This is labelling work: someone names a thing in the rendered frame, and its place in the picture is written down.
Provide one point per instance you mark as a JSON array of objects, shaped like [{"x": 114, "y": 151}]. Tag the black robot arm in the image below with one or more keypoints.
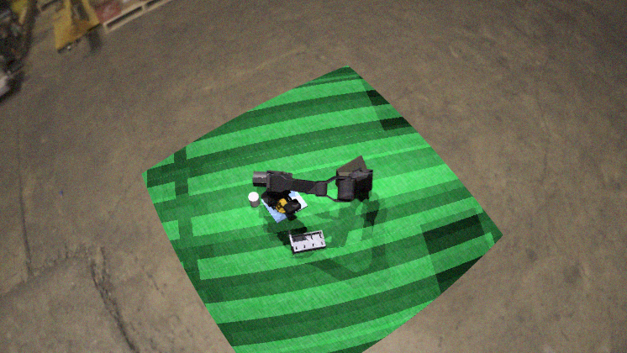
[{"x": 277, "y": 182}]

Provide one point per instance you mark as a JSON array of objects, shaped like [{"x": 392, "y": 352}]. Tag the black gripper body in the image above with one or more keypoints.
[{"x": 292, "y": 205}]

